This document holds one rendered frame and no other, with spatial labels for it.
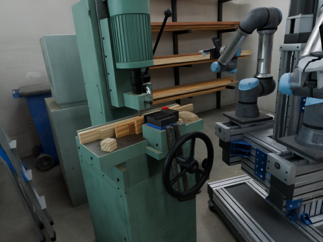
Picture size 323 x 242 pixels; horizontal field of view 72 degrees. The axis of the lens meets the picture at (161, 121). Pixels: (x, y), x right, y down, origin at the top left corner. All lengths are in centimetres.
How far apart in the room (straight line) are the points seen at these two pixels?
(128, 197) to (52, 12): 271
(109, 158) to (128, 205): 26
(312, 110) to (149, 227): 91
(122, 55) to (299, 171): 90
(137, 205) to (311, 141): 81
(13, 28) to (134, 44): 241
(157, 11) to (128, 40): 285
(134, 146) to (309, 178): 78
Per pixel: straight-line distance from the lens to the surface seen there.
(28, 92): 265
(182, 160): 80
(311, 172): 119
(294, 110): 136
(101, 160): 89
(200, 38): 429
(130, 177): 99
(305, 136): 117
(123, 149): 92
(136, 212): 110
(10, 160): 165
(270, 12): 155
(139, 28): 101
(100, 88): 121
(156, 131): 91
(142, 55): 101
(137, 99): 105
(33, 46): 327
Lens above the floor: 128
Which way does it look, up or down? 18 degrees down
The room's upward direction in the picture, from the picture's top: 4 degrees counter-clockwise
